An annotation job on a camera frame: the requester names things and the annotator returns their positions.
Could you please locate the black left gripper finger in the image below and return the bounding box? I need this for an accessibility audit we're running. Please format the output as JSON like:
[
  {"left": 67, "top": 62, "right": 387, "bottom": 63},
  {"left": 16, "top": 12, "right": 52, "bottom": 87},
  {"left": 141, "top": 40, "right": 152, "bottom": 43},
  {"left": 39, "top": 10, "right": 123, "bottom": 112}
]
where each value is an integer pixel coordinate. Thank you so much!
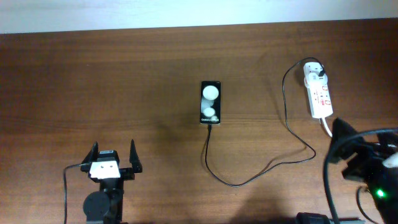
[
  {"left": 81, "top": 142, "right": 98, "bottom": 164},
  {"left": 129, "top": 139, "right": 142, "bottom": 173}
]

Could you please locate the black Galaxy smartphone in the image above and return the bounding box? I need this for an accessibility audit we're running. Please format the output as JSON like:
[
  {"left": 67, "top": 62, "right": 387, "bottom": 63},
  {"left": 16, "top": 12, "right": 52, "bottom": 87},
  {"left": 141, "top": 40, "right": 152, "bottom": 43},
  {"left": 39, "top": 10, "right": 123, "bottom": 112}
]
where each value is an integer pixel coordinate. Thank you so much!
[{"left": 200, "top": 81, "right": 221, "bottom": 125}]

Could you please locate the black USB charging cable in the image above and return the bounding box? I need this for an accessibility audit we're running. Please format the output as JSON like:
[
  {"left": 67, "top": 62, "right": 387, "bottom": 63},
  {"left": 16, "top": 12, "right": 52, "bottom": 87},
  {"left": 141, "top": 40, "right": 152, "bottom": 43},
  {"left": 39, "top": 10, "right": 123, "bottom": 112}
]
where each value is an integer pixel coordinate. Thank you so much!
[{"left": 204, "top": 57, "right": 326, "bottom": 188}]

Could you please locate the white power strip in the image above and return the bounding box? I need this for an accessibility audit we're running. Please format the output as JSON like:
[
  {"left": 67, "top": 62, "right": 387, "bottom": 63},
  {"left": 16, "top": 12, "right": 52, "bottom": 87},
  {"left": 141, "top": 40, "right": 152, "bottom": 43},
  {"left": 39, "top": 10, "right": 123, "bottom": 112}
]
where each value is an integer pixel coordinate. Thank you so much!
[{"left": 303, "top": 61, "right": 334, "bottom": 119}]

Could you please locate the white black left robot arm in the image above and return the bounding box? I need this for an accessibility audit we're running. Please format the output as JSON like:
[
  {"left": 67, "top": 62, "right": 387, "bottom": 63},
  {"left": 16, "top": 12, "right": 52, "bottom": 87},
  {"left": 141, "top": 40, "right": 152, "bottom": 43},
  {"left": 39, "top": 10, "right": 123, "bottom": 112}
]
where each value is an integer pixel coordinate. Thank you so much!
[{"left": 80, "top": 141, "right": 142, "bottom": 224}]

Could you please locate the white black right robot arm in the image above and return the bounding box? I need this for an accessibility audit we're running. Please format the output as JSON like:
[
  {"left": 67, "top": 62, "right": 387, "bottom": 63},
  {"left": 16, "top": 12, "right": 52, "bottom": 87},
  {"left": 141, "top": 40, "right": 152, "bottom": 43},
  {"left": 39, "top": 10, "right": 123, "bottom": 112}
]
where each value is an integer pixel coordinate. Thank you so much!
[{"left": 295, "top": 118, "right": 397, "bottom": 224}]

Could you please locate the white USB charger adapter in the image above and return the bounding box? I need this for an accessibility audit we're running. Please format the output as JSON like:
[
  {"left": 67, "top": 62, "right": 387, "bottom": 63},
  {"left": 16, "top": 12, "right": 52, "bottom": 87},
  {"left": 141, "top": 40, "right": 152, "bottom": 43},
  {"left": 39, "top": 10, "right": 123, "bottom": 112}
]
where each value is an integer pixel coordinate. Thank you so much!
[{"left": 303, "top": 62, "right": 328, "bottom": 88}]

